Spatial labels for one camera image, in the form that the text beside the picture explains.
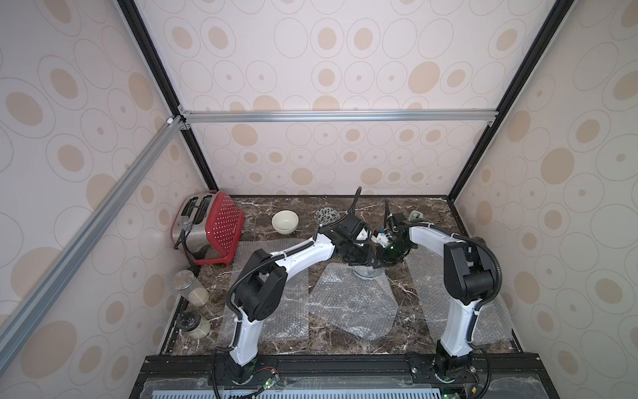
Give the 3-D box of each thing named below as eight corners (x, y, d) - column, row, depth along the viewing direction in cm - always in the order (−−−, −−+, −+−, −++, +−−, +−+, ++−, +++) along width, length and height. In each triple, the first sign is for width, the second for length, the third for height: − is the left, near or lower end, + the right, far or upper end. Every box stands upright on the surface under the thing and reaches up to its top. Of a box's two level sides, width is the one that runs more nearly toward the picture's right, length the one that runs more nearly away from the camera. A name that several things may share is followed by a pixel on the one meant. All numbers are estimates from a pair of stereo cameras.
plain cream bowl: (272, 236, 108) (270, 228, 103) (275, 218, 114) (273, 209, 110) (297, 236, 108) (296, 228, 103) (298, 218, 114) (297, 209, 110)
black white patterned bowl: (318, 227, 111) (318, 220, 107) (313, 217, 115) (313, 210, 111) (339, 221, 113) (339, 214, 110) (334, 211, 117) (334, 204, 113)
